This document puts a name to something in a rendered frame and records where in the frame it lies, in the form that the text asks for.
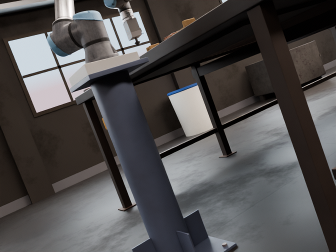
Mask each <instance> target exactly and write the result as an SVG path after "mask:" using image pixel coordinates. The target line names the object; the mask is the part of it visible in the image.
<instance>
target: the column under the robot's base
mask: <svg viewBox="0 0 336 252"><path fill-rule="evenodd" d="M147 62H149V59H148V57H145V58H142V59H138V60H135V61H132V62H128V63H125V64H122V65H118V66H115V67H112V68H109V69H105V70H102V71H99V72H95V73H92V74H89V75H87V76H86V77H85V78H83V79H82V80H81V81H79V82H78V83H77V84H75V85H74V86H73V87H71V88H70V92H71V93H73V92H76V91H79V90H82V89H86V88H89V87H91V89H92V92H93V94H94V97H95V100H96V102H97V105H98V107H99V110H100V112H101V115H102V118H103V120H104V123H105V125H106V128H107V130H108V133H109V136H110V138H111V141H112V143H113V146H114V148H115V151H116V154H117V156H118V159H119V161H120V164H121V167H122V169H123V172H124V174H125V177H126V179H127V182H128V185H129V187H130V190H131V192H132V195H133V197H134V200H135V203H136V205H137V208H138V210H139V213H140V215H141V218H142V221H143V223H144V226H145V228H146V231H147V234H148V236H149V239H147V240H145V241H144V242H142V243H140V244H139V245H137V246H135V247H134V248H132V252H228V251H230V250H231V249H233V248H234V247H235V246H237V244H236V243H235V242H231V241H227V240H223V239H219V238H215V237H211V236H208V234H207V231H206V229H205V226H204V223H203V221H202V218H201V215H200V213H199V210H196V211H194V212H192V213H191V214H189V215H187V216H186V217H183V215H182V212H181V210H180V207H179V204H178V202H177V199H176V196H175V194H174V191H173V188H172V186H171V183H170V180H169V178H168V175H167V172H166V170H165V167H164V165H163V162H162V159H161V157H160V154H159V151H158V149H157V146H156V143H155V141H154V138H153V135H152V133H151V130H150V127H149V125H148V122H147V120H146V117H145V114H144V112H143V109H142V106H141V104H140V101H139V98H138V96H137V93H136V90H135V88H134V85H133V83H132V80H131V77H130V75H129V73H130V72H132V71H134V70H135V69H137V68H139V67H140V66H142V65H144V64H146V63H147Z"/></svg>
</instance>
